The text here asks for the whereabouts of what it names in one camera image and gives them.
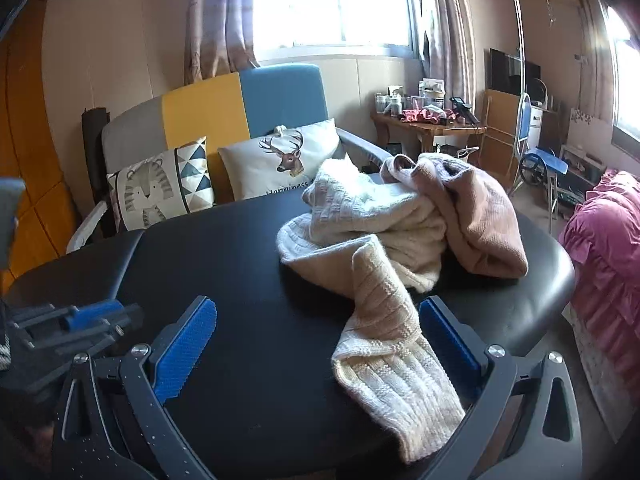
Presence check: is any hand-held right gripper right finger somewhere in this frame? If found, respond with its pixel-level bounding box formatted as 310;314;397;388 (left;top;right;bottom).
419;296;583;480

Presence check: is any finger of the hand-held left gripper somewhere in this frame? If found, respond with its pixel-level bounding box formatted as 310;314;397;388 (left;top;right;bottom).
20;304;146;396
7;300;126;333

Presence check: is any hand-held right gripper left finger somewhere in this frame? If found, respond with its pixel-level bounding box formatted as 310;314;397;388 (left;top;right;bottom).
52;296;218;480

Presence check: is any dusty pink knit sweater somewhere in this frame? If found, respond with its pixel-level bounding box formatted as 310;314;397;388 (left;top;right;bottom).
381;152;529;278

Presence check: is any cream knit sweater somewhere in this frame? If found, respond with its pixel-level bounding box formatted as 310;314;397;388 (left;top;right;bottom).
276;157;467;463

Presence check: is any white metal clothes rack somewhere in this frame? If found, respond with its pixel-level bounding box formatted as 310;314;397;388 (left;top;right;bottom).
507;0;532;196

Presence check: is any tiger print cushion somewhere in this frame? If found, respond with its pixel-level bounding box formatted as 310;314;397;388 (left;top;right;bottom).
106;136;217;233

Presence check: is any pink ruffled bedspread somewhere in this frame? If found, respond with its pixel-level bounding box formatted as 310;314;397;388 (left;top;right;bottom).
559;170;640;441

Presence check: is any blue folding chair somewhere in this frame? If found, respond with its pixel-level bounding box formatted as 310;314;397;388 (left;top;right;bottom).
515;92;571;221

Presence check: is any deer print cushion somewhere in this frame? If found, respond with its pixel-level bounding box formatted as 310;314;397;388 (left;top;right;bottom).
218;118;346;201

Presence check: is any wooden side table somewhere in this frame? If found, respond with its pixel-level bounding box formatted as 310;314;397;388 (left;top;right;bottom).
371;111;487;161

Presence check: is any grey yellow blue sofa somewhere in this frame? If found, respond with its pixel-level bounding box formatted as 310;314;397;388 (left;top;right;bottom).
66;63;393;256

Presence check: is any brown cardboard box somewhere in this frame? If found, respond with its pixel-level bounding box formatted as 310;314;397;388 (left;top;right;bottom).
482;89;523;191

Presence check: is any pink cloth bundle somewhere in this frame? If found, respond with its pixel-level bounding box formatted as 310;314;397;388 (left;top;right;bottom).
400;106;451;126

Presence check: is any black hair dryer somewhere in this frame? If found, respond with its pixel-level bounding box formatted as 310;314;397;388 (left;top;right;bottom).
449;96;481;126

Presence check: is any cluster of toiletry bottles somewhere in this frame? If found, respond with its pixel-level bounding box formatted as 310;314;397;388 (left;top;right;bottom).
376;85;407;116

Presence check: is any white box with floral print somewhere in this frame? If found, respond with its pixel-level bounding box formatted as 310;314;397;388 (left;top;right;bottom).
567;107;613;151

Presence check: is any black flat screen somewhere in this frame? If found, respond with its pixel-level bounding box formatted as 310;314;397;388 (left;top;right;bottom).
489;48;542;101

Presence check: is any patterned pink curtain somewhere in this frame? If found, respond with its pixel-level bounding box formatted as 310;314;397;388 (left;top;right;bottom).
415;0;476;111
184;0;261;86

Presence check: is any small side window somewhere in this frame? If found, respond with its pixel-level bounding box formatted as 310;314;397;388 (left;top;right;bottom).
605;5;640;141

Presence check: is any large bright window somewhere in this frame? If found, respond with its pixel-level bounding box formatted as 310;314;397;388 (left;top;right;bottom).
252;0;421;58

